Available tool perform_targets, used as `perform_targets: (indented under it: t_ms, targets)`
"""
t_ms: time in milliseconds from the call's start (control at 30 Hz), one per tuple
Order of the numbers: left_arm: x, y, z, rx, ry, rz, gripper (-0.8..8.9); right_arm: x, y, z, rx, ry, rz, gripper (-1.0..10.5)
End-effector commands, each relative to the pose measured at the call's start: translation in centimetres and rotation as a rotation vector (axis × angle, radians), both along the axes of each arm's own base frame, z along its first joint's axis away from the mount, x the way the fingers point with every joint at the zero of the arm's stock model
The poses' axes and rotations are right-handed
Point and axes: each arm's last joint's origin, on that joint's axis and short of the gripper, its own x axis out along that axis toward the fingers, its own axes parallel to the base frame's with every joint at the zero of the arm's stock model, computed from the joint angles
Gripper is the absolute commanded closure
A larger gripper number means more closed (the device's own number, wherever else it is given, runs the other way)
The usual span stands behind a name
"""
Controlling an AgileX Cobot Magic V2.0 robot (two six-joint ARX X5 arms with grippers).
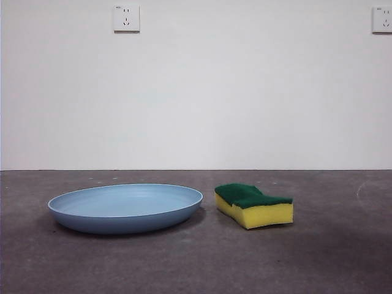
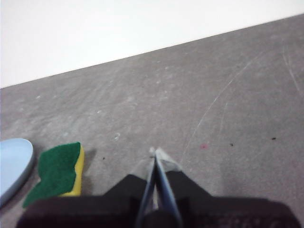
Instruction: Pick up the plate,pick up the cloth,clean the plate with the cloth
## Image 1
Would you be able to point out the yellow sponge with green pad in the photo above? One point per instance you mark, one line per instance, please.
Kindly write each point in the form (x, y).
(260, 211)

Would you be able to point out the light blue round plate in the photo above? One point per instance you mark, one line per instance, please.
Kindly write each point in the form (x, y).
(122, 211)

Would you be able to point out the white wall power socket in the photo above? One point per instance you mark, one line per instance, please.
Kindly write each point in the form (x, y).
(382, 20)
(126, 18)

